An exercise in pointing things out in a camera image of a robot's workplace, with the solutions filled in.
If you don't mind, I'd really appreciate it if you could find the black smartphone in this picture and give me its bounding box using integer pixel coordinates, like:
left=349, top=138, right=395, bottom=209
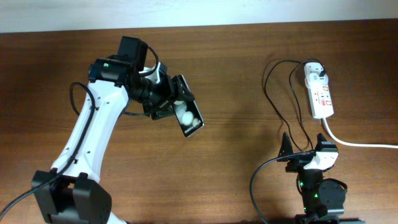
left=171, top=74, right=205, bottom=138

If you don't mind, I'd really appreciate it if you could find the white power strip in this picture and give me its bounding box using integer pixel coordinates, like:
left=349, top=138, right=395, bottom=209
left=306, top=83, right=334, bottom=119

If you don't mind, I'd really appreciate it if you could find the white USB charger adapter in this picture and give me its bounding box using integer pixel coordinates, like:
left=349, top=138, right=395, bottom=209
left=304, top=62, right=328, bottom=88

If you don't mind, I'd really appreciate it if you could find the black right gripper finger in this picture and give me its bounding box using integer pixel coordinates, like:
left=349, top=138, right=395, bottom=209
left=315, top=133, right=336, bottom=152
left=277, top=132, right=293, bottom=162

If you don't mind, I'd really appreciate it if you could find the black USB charging cable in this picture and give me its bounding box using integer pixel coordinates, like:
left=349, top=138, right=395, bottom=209
left=262, top=58, right=327, bottom=153

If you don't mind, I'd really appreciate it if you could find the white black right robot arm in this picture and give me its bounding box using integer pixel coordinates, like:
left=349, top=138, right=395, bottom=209
left=278, top=133, right=363, bottom=223

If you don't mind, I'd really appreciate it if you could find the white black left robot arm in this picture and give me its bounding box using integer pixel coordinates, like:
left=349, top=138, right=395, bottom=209
left=32, top=36, right=204, bottom=224

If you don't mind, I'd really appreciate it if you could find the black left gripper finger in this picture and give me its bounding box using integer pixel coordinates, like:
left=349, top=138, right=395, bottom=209
left=150, top=103, right=175, bottom=120
left=172, top=75, right=195, bottom=101

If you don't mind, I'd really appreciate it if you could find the white power strip cord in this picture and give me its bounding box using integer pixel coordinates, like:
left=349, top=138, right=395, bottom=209
left=320, top=117, right=398, bottom=149

